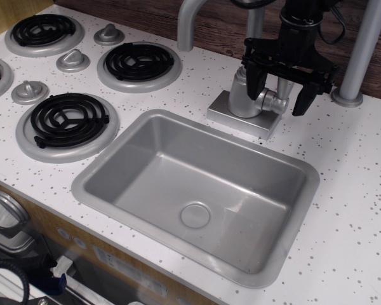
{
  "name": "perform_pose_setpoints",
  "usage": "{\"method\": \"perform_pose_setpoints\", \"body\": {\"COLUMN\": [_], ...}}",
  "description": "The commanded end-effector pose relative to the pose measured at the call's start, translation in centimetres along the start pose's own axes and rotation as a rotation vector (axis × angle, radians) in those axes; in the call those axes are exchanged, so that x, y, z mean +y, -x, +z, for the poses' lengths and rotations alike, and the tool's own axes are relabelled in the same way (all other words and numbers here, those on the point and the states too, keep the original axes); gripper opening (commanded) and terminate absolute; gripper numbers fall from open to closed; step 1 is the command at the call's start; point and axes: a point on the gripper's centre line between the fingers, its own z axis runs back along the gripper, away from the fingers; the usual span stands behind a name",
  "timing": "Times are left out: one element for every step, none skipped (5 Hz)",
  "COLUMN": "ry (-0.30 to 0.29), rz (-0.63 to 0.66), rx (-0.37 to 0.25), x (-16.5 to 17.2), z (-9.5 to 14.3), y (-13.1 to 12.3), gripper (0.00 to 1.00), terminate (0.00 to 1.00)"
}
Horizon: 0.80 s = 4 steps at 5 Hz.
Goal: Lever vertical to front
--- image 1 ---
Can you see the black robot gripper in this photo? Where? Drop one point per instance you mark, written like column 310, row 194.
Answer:
column 292, row 56

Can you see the grey toy sink basin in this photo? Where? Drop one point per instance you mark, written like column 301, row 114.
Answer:
column 230, row 205

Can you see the silver toy faucet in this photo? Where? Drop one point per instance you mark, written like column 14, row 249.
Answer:
column 232, row 108

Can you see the silver oven dial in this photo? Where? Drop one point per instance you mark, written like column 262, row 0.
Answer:
column 13, row 216

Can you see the back left black burner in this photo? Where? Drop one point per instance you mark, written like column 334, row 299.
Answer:
column 44, row 35

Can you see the silver stove knob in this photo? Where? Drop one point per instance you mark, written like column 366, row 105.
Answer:
column 108, row 36
column 73, row 61
column 30, row 92

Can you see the silver stove knob middle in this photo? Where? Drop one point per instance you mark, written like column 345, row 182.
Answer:
column 73, row 61

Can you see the back right black burner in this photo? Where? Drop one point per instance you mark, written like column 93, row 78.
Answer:
column 139, row 67

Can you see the blue black clamp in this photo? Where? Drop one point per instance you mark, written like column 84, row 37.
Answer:
column 44, row 278

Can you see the front right black burner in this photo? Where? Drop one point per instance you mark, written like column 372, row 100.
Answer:
column 67, row 128

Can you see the silver stove knob lower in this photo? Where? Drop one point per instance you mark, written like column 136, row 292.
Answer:
column 30, row 92

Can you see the grey vertical support pole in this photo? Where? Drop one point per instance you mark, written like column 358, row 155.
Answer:
column 349, row 93

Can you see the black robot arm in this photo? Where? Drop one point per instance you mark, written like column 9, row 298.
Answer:
column 307, row 6

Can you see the silver stove knob top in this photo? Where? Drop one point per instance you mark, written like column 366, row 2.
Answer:
column 108, row 36

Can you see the silver faucet lever handle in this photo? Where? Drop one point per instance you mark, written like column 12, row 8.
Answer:
column 275, row 101

